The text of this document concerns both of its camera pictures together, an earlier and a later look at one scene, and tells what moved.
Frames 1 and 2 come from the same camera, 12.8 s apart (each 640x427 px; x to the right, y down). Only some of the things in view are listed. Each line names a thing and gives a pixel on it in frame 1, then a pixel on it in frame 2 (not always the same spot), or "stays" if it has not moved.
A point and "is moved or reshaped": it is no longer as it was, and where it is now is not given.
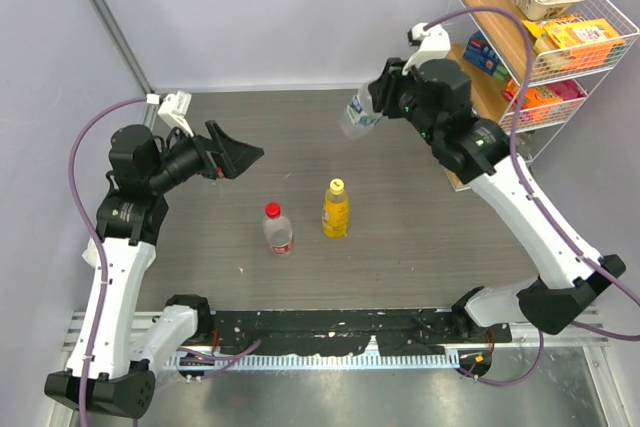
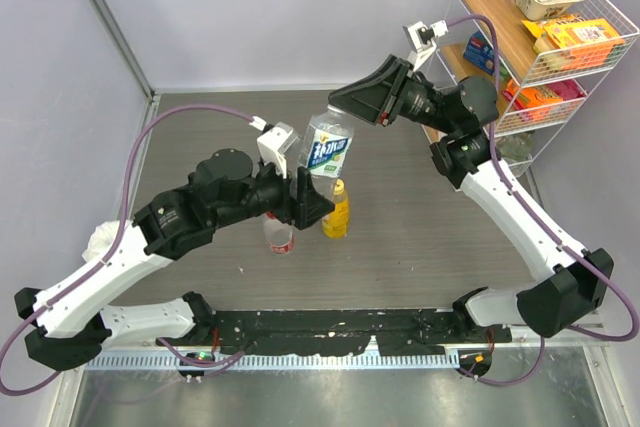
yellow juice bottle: [335, 212] stays
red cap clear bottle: [278, 232] stays
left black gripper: [220, 153] -> [309, 204]
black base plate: [332, 333] stays
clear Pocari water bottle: [360, 114] is moved or reshaped
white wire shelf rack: [534, 25] stays
